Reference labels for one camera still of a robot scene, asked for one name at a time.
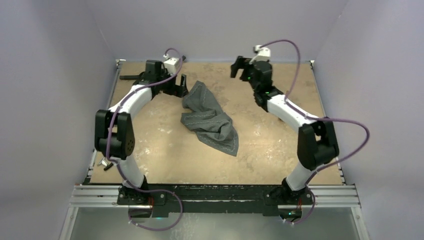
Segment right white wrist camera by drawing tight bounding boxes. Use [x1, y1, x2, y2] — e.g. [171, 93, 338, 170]
[249, 45, 271, 65]

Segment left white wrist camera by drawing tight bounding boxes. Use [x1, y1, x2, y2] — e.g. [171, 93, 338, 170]
[163, 57, 181, 75]

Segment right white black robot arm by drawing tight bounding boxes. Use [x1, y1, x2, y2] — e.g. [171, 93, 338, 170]
[230, 56, 340, 204]

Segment aluminium frame rail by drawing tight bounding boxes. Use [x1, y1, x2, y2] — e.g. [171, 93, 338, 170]
[69, 184, 360, 209]

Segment purple cable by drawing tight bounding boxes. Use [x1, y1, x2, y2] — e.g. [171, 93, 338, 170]
[259, 39, 371, 226]
[105, 48, 184, 232]

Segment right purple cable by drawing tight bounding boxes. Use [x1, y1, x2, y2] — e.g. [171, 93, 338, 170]
[259, 39, 371, 226]

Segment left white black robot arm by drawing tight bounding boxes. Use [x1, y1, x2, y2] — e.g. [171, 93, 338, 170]
[94, 56, 188, 205]

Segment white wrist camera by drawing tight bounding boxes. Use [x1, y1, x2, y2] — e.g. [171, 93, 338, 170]
[163, 57, 181, 75]
[249, 45, 271, 65]

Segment black handled pliers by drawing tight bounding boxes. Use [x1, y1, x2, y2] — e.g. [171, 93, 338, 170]
[103, 162, 114, 171]

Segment grey cloth napkin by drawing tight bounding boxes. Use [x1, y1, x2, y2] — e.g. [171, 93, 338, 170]
[180, 81, 239, 157]

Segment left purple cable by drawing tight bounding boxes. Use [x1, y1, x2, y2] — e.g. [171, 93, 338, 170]
[105, 48, 184, 232]

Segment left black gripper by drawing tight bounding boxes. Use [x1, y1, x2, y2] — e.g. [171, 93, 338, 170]
[156, 69, 188, 99]

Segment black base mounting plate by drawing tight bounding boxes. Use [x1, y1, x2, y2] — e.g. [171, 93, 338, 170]
[117, 183, 313, 218]

